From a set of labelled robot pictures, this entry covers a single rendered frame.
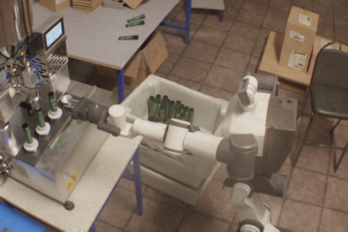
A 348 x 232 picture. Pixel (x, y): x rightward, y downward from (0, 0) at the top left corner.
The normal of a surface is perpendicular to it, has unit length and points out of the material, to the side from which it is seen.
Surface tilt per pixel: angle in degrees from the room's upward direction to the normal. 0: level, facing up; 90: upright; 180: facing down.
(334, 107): 0
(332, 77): 77
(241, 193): 90
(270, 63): 0
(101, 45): 0
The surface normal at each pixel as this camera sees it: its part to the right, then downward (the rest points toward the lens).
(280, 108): -0.09, -0.77
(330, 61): -0.11, 0.48
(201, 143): -0.55, -0.14
